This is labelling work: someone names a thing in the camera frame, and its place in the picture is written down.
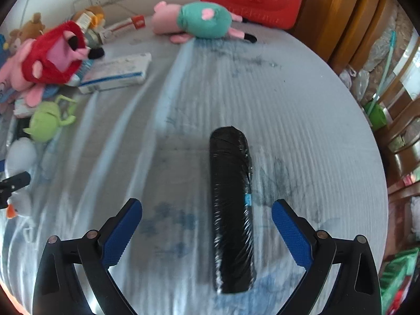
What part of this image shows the pink pig plush red dress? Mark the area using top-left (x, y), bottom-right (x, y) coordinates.
top-left (1, 21), bottom-right (105, 107)

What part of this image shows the white duck plush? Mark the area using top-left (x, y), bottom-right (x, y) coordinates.
top-left (4, 137), bottom-right (37, 219)

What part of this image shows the green one-eyed monster plush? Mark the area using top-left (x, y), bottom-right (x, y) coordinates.
top-left (23, 94), bottom-right (77, 143)

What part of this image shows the black wrapped cylinder roll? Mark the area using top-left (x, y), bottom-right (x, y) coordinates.
top-left (209, 127), bottom-right (256, 294)

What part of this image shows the white blue tissue pack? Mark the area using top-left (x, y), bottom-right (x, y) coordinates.
top-left (78, 53), bottom-right (152, 94)

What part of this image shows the brown bear plush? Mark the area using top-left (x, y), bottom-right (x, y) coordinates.
top-left (3, 12), bottom-right (46, 55)

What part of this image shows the white green carton box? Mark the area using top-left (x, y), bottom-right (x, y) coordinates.
top-left (75, 11), bottom-right (100, 47)

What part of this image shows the red white toothpaste tube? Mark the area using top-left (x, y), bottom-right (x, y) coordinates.
top-left (99, 15), bottom-right (145, 44)

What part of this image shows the pink pig plush teal shirt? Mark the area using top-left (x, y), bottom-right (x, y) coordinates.
top-left (152, 1), bottom-right (257, 43)

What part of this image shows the wooden chair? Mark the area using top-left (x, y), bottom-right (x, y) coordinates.
top-left (288, 0), bottom-right (420, 178)

